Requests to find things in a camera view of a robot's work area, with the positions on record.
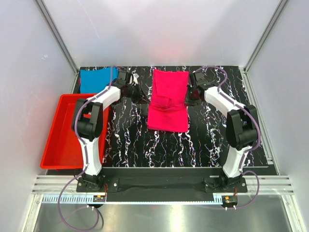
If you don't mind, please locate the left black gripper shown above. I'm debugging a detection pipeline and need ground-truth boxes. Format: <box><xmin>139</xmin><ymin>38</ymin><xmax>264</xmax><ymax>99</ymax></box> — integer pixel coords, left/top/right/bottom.
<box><xmin>126</xmin><ymin>83</ymin><xmax>151</xmax><ymax>105</ymax></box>

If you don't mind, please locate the pink t shirt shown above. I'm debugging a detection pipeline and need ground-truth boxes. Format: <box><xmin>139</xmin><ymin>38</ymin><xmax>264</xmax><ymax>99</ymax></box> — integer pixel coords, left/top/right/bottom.
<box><xmin>147</xmin><ymin>70</ymin><xmax>189</xmax><ymax>132</ymax></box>

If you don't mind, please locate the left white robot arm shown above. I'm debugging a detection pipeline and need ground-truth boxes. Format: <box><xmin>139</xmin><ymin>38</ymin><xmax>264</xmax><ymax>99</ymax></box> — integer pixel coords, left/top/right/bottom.
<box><xmin>71</xmin><ymin>71</ymin><xmax>150</xmax><ymax>191</ymax></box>

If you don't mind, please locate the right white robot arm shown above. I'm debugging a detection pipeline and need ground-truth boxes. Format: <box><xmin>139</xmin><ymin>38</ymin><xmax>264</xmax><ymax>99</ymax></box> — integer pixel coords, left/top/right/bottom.
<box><xmin>185</xmin><ymin>71</ymin><xmax>261</xmax><ymax>192</ymax></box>

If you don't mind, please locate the blue folded t shirt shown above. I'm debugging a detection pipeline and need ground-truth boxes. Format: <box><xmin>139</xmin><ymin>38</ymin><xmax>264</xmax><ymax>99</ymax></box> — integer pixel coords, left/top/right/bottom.
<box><xmin>80</xmin><ymin>67</ymin><xmax>119</xmax><ymax>94</ymax></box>

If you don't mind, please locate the red plastic bin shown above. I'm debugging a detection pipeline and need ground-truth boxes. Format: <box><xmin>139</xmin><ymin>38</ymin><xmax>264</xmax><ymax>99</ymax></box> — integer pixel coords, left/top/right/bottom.
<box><xmin>40</xmin><ymin>93</ymin><xmax>112</xmax><ymax>170</ymax></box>

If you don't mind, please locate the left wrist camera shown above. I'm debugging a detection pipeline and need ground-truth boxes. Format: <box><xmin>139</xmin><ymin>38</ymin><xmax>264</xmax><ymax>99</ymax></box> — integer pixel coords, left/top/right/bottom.
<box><xmin>132</xmin><ymin>73</ymin><xmax>139</xmax><ymax>85</ymax></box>

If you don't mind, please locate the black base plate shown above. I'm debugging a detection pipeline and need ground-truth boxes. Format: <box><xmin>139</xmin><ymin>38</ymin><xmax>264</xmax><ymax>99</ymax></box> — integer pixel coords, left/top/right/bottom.
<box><xmin>45</xmin><ymin>166</ymin><xmax>276</xmax><ymax>203</ymax></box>

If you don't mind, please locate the left aluminium frame post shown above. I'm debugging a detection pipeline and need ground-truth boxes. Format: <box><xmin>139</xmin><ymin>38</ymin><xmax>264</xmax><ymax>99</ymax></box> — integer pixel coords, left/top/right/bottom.
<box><xmin>34</xmin><ymin>0</ymin><xmax>79</xmax><ymax>75</ymax></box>

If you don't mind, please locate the aluminium frame post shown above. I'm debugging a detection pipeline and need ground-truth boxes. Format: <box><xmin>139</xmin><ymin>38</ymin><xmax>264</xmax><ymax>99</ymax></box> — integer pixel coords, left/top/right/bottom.
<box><xmin>34</xmin><ymin>0</ymin><xmax>79</xmax><ymax>75</ymax></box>
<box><xmin>243</xmin><ymin>0</ymin><xmax>290</xmax><ymax>73</ymax></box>

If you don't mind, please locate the right aluminium frame post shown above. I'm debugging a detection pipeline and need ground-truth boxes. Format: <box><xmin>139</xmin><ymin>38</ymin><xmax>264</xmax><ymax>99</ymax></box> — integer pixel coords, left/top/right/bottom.
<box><xmin>243</xmin><ymin>0</ymin><xmax>290</xmax><ymax>73</ymax></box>

